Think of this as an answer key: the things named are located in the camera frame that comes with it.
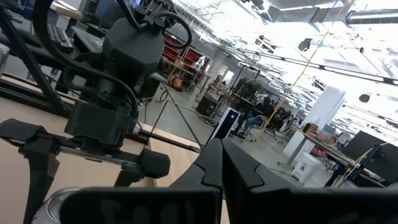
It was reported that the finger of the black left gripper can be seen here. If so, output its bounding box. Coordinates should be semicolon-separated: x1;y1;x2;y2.
114;164;144;187
18;146;60;224

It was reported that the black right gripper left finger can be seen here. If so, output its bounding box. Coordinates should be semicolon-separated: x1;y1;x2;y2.
60;138;223;224

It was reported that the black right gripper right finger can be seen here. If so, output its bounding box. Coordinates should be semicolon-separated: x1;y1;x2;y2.
222;139;398;224

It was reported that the silver Diet Coke can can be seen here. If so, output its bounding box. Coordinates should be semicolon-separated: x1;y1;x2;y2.
30;186;82;224

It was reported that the white trash bin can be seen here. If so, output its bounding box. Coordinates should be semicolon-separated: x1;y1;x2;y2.
290;151;323;185

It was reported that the wooden workbench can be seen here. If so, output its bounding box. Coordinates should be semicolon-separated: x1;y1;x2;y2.
298;123;361;170

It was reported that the person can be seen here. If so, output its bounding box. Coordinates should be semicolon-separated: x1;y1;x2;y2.
241;95;276;139

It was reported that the black cabinet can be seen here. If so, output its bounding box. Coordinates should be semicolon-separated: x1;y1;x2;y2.
195;93;220;118

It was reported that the black keyboard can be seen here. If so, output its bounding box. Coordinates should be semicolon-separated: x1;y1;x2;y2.
46;23;75;54

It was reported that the black desk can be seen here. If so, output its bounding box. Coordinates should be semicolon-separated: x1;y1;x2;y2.
0;7;105;72

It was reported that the black monitor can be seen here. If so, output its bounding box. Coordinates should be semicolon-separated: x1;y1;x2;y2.
340;130;398;185

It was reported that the red storage rack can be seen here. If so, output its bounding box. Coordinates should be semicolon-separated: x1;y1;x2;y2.
161;32;215;93

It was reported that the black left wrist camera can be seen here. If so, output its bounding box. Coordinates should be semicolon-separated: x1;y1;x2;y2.
64;101;135;147

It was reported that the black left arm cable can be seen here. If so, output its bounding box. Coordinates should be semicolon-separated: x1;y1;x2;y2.
32;0;140;121
149;11;193;50

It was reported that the yellow extension cable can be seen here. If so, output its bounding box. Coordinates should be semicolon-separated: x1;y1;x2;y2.
262;0;349;133

